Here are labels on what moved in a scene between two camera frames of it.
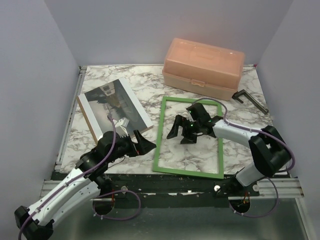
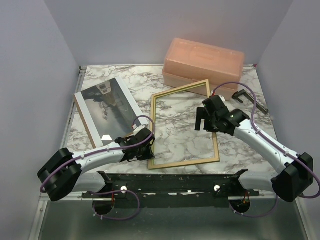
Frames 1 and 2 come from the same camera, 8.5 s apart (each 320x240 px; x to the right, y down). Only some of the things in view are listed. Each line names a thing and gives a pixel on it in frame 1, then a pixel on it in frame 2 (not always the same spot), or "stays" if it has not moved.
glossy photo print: (115, 99) stays
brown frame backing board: (112, 107) -> (82, 120)
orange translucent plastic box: (206, 69) stays
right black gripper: (180, 121) -> (201, 112)
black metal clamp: (251, 99) stays
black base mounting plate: (155, 185) stays
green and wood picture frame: (181, 172) -> (150, 166)
